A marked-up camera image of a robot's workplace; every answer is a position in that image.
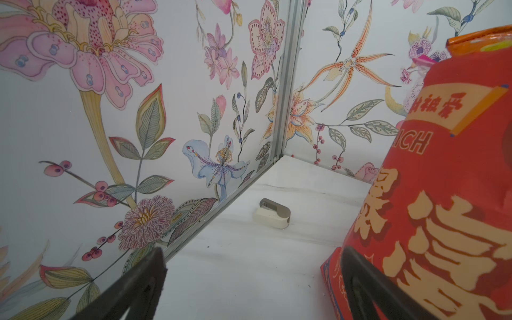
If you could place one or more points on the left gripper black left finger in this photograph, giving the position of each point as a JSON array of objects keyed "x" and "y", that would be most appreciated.
[{"x": 135, "y": 295}]

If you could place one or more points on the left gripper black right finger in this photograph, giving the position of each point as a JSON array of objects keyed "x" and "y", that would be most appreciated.
[{"x": 370, "y": 292}]

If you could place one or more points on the red white paper bag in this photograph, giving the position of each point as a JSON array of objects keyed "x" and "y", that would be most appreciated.
[{"x": 437, "y": 219}]

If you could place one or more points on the orange snack pack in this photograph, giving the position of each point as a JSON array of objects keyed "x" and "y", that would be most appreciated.
[{"x": 488, "y": 40}]

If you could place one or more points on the small beige stapler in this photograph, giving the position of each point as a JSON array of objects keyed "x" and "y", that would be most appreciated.
[{"x": 272, "y": 214}]

